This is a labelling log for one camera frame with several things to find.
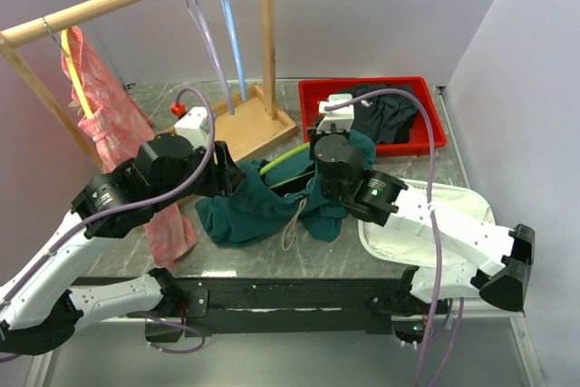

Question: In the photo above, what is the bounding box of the white mesh tray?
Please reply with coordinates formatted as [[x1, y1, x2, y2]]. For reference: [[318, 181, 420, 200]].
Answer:
[[358, 183, 495, 267]]

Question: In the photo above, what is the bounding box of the yellow plastic hanger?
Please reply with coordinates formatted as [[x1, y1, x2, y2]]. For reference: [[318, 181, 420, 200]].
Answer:
[[60, 29, 93, 119]]

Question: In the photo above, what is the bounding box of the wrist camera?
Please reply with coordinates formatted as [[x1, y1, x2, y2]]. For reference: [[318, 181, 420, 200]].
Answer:
[[171, 102, 215, 148], [316, 93, 354, 133]]

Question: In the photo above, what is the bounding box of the pink patterned garment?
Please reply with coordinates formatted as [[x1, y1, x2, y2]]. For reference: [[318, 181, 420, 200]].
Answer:
[[62, 26, 197, 270]]

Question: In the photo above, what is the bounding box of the red plastic bin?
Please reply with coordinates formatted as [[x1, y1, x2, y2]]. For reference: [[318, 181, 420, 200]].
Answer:
[[297, 76, 449, 158]]

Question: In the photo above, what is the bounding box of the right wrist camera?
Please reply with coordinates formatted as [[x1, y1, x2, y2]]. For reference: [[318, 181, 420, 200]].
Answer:
[[316, 93, 354, 133]]

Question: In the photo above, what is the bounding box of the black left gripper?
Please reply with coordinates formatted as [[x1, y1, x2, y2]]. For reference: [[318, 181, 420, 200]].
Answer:
[[152, 140, 247, 212]]

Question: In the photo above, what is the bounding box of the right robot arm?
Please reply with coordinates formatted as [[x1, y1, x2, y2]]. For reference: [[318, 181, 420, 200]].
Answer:
[[310, 133, 536, 314]]

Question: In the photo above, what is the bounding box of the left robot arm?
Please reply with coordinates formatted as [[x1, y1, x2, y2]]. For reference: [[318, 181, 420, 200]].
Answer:
[[1, 133, 245, 355]]

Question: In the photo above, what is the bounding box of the black garment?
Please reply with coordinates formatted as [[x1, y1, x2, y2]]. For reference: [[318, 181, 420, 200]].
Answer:
[[352, 93, 418, 145]]

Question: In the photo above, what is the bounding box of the purple plastic hanger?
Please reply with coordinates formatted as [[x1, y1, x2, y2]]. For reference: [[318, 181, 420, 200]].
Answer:
[[184, 0, 235, 115]]

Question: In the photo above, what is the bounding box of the blue plastic hanger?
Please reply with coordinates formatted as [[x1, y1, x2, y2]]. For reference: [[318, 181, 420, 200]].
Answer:
[[220, 0, 247, 102]]

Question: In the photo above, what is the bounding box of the green plastic hanger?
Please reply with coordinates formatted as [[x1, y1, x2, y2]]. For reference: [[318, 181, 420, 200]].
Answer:
[[259, 142, 314, 189]]

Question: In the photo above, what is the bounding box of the wooden clothes rack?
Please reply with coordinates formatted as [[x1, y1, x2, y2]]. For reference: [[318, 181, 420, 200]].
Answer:
[[1, 0, 298, 169]]

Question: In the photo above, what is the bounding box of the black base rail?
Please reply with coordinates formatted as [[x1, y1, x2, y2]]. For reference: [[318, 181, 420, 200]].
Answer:
[[150, 273, 430, 335]]

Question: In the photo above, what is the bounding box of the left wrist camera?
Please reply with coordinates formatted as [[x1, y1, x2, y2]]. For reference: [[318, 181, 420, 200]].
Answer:
[[171, 102, 215, 148]]

